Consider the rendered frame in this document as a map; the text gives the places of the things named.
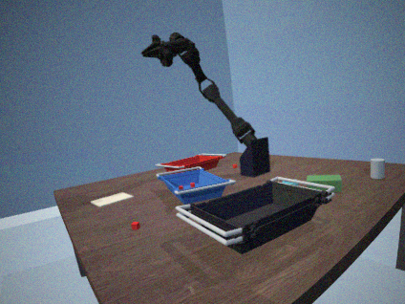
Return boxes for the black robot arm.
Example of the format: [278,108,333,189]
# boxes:
[169,33,257,147]

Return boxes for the grey cylinder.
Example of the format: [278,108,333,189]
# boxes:
[371,159,385,179]

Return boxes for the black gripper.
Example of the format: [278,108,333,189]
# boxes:
[141,34,180,66]

